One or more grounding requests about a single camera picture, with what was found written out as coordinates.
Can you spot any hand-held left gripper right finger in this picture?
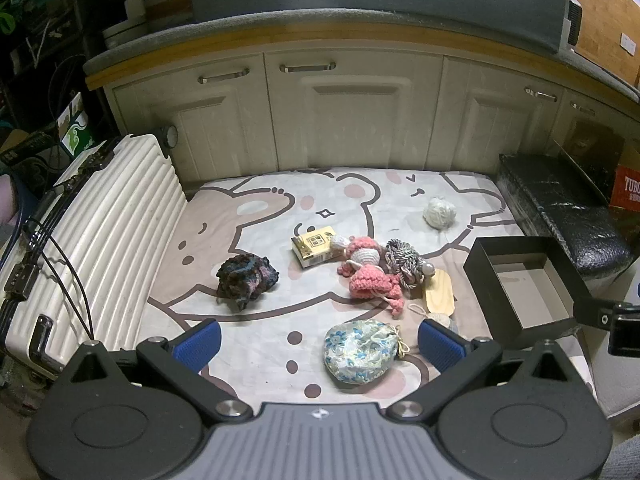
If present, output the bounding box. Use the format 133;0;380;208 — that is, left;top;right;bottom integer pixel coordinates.
386;319;593;424

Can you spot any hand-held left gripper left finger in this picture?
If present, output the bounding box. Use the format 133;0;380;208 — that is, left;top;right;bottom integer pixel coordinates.
50;318;255;424

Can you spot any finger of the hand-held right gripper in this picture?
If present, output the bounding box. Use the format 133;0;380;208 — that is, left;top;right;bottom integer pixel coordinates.
573;298;617;330

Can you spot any black box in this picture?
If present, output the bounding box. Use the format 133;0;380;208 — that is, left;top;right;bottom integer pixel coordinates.
463;236;591;350

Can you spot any dark multicoloured knitted piece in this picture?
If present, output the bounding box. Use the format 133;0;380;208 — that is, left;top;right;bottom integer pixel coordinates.
216;255;280;311

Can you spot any floral drawstring pouch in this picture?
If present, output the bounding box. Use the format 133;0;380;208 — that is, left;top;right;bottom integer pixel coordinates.
323;319;409;386

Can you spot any twisted cord with pearl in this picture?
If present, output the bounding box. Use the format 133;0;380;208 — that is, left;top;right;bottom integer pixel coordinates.
384;238;436;301

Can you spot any pink crochet doll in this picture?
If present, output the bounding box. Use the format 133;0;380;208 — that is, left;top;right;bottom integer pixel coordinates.
330;235;406;319

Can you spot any white mesh ball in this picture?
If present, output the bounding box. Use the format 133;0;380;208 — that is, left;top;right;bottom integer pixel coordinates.
423;197;457;230

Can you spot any small yellow box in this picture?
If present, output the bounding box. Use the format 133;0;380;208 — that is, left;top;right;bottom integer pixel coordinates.
291;226;344;270

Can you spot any bear printed blanket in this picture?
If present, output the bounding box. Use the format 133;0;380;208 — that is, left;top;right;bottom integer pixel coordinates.
142;166;596;411

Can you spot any black bubble-wrapped package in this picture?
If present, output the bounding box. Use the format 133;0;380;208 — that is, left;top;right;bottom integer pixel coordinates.
498;152;637;282

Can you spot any person's grey clothing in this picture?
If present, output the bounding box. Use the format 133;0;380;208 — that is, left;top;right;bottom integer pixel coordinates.
602;437;640;480

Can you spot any red cardboard carton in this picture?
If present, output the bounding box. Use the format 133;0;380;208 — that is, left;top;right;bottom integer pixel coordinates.
552;119;640;215

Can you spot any white ribbed suitcase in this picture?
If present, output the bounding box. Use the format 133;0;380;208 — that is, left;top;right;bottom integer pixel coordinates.
0;125;189;382

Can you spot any white cabinet door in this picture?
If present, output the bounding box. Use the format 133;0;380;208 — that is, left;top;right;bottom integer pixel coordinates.
264;50;447;171
441;57;567;174
554;89;640;161
111;55;280;196

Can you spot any green and white box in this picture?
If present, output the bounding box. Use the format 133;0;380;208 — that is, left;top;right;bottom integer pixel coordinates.
56;92;97;156

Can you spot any white grilled appliance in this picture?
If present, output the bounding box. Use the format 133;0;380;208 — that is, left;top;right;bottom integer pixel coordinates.
560;0;586;56

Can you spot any grey countertop with wooden edge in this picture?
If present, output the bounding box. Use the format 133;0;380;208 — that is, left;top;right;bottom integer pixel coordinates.
82;7;640;107

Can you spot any black cable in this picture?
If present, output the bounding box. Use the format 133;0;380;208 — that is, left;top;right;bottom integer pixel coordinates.
20;227;95;345
30;215;99;341

